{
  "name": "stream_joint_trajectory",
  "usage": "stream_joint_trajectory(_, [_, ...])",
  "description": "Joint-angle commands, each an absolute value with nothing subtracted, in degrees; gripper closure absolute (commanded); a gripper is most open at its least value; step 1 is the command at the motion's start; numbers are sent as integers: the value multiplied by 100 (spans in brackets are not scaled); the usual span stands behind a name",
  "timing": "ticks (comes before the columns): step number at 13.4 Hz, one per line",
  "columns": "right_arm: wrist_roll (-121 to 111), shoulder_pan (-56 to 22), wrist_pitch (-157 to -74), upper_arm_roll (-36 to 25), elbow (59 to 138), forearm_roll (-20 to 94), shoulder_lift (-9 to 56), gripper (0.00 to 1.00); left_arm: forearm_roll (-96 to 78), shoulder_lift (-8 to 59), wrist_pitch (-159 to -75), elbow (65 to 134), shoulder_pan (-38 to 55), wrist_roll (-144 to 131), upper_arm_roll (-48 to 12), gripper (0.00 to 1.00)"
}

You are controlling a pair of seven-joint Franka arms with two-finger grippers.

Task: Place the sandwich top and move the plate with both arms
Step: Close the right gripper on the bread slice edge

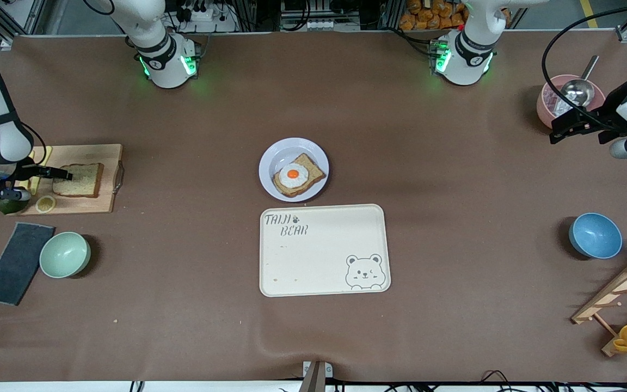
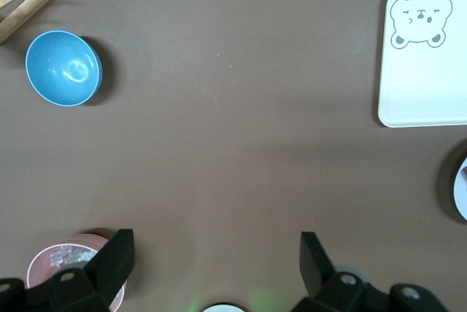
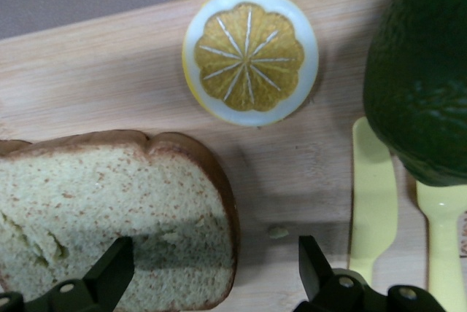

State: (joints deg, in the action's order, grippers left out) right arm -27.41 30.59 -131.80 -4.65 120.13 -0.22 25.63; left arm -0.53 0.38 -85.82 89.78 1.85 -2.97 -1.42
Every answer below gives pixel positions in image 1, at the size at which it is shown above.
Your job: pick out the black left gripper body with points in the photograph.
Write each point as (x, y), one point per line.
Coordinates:
(608, 113)

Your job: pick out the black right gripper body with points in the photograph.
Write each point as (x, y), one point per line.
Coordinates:
(32, 172)

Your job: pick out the plain brown bread slice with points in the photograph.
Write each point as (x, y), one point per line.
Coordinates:
(86, 182)

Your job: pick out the round pale lavender plate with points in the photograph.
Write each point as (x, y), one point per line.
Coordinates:
(283, 155)

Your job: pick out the fried egg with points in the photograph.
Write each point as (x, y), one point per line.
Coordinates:
(293, 175)

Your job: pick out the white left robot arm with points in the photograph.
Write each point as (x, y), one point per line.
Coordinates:
(466, 54)

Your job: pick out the yellow plastic knife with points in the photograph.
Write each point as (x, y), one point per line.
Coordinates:
(45, 154)

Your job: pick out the wooden cutting board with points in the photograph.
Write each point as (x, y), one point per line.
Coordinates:
(82, 155)

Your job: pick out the metal scoop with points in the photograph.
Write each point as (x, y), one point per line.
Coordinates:
(577, 91)

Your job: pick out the lemon slice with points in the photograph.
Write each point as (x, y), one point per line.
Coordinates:
(45, 204)

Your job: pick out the dark green avocado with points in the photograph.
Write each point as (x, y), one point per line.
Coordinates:
(13, 207)

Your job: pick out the pink bowl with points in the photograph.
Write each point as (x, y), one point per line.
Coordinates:
(543, 109)

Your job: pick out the mint green bowl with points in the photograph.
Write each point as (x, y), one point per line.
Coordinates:
(65, 255)

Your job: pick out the dark grey cloth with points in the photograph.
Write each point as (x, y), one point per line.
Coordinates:
(17, 264)

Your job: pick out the blue bowl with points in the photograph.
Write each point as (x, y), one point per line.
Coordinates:
(595, 235)

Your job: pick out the wooden cup rack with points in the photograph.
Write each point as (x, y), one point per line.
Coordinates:
(615, 291)

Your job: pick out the orange bread rolls pile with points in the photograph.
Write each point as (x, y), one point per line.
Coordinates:
(422, 19)

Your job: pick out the large white power strip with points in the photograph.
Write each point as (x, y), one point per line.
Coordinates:
(204, 15)

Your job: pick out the cream tray with bear print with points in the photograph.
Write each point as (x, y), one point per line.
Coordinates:
(319, 256)

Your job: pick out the small white power strip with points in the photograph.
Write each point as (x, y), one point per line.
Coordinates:
(324, 24)

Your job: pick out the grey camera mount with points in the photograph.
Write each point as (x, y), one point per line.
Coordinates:
(315, 375)

